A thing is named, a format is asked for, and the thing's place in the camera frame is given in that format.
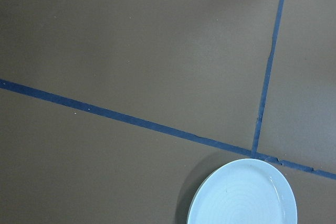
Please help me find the light blue plate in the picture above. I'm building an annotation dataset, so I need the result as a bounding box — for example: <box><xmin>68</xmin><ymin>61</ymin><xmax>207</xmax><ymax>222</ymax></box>
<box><xmin>186</xmin><ymin>158</ymin><xmax>298</xmax><ymax>223</ymax></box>

